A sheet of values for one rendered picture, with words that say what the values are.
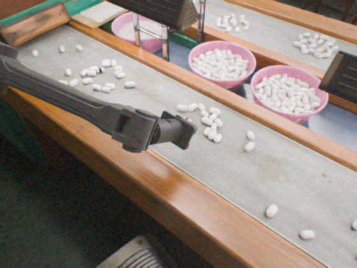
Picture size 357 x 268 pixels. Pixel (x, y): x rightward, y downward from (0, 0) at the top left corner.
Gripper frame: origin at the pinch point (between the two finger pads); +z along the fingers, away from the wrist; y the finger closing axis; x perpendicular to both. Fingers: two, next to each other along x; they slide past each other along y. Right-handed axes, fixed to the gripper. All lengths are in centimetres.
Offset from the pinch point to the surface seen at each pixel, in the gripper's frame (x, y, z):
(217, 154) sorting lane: 4.6, -8.3, 7.5
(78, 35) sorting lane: -6, 78, 19
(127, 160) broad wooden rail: 14.9, 9.5, -9.3
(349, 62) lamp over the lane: -29.1, -27.6, -8.1
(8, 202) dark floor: 94, 88, 14
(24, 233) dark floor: 96, 65, 11
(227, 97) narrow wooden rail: -10.5, 1.6, 22.0
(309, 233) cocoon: 7.8, -39.1, 1.3
